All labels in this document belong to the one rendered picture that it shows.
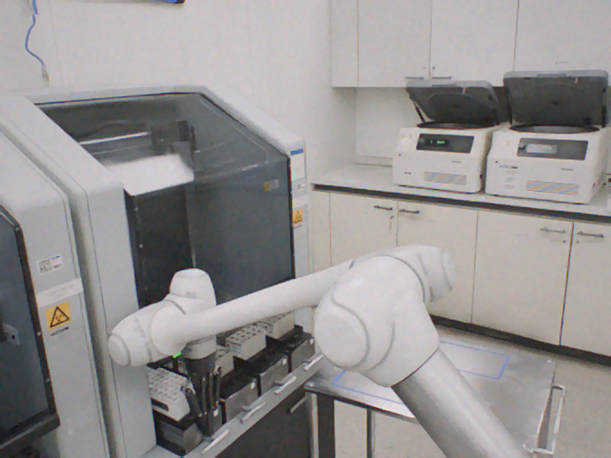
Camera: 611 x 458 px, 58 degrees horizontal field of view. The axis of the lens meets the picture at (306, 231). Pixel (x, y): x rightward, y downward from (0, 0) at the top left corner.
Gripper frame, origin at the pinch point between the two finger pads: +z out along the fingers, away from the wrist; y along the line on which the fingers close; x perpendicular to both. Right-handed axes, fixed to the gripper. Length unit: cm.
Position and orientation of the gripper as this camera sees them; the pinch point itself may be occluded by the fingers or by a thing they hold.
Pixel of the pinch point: (206, 422)
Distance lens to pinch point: 153.5
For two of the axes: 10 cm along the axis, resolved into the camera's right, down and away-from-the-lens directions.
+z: 0.5, 9.6, 2.9
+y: -5.6, 2.6, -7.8
